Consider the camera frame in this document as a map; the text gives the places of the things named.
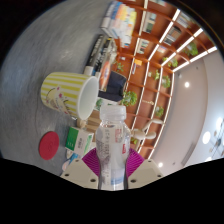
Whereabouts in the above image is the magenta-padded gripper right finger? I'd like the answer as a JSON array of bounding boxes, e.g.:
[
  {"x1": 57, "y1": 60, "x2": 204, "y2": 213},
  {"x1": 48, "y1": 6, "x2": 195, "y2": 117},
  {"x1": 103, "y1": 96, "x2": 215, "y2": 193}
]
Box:
[{"x1": 124, "y1": 148, "x2": 164, "y2": 188}]

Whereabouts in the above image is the wooden artist mannequin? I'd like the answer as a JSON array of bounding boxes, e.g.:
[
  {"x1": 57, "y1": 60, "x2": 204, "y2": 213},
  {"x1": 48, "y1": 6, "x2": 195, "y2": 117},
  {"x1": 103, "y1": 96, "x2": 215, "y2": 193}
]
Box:
[{"x1": 76, "y1": 111, "x2": 165, "y2": 145}]

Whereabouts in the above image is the wooden wall shelf unit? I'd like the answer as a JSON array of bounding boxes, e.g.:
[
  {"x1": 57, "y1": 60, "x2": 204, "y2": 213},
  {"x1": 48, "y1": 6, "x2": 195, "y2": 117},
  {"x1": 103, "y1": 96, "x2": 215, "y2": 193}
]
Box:
[{"x1": 99, "y1": 0, "x2": 219, "y2": 160}]

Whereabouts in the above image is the clear plastic water bottle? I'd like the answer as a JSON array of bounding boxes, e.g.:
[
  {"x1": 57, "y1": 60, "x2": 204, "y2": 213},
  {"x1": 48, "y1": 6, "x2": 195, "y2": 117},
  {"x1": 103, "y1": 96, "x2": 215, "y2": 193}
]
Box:
[{"x1": 95, "y1": 104, "x2": 132, "y2": 192}]

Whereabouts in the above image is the ceiling lamp with round lights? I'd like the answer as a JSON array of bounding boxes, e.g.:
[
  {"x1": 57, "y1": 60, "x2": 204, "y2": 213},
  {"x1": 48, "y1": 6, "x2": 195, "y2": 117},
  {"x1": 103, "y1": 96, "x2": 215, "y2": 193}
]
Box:
[{"x1": 201, "y1": 116, "x2": 224, "y2": 161}]

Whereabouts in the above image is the tall white green carton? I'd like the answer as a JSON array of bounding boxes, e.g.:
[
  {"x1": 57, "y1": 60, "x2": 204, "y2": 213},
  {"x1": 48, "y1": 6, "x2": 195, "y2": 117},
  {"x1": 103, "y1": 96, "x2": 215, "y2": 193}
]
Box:
[{"x1": 94, "y1": 97, "x2": 118, "y2": 112}]

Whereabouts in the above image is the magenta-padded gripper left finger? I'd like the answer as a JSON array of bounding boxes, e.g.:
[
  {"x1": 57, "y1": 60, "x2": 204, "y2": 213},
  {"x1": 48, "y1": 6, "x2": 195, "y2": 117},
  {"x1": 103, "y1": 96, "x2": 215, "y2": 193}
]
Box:
[{"x1": 59, "y1": 147, "x2": 103, "y2": 190}]

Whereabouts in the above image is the flat round red coaster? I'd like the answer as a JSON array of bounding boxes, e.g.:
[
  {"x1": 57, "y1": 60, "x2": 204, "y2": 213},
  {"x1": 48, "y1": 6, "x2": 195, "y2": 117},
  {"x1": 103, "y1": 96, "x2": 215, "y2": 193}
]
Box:
[{"x1": 38, "y1": 130, "x2": 61, "y2": 161}]

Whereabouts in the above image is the yellow striped ceramic mug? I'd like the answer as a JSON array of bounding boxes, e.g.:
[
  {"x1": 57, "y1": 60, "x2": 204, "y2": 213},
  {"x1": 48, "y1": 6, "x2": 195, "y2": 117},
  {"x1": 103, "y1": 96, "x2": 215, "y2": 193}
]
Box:
[{"x1": 40, "y1": 71, "x2": 100, "y2": 122}]

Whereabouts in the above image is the green and white box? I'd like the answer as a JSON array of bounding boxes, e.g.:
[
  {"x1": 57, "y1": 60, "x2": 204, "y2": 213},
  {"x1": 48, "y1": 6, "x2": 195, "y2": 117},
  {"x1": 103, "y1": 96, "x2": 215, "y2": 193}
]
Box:
[{"x1": 65, "y1": 126, "x2": 95, "y2": 158}]

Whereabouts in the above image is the dark book stack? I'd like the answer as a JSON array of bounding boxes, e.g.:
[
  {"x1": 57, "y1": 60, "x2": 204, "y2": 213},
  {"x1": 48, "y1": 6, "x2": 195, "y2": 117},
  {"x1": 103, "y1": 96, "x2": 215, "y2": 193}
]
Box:
[{"x1": 83, "y1": 34, "x2": 118, "y2": 93}]

